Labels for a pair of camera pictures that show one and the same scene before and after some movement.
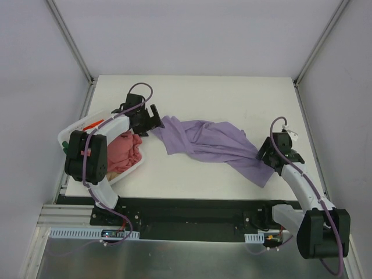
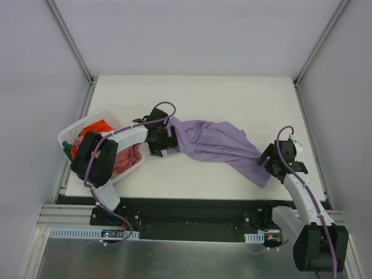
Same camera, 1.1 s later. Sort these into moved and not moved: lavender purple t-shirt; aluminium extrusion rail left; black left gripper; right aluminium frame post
Moved: black left gripper
Not moved: right aluminium frame post; lavender purple t-shirt; aluminium extrusion rail left
